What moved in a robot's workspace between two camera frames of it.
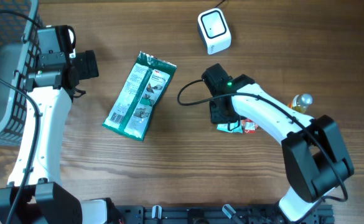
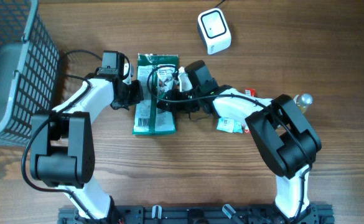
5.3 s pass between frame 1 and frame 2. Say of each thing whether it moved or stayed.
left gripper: moved
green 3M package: moved
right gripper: moved
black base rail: stayed
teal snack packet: stayed
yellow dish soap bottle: stayed
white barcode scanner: stayed
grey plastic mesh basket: stayed
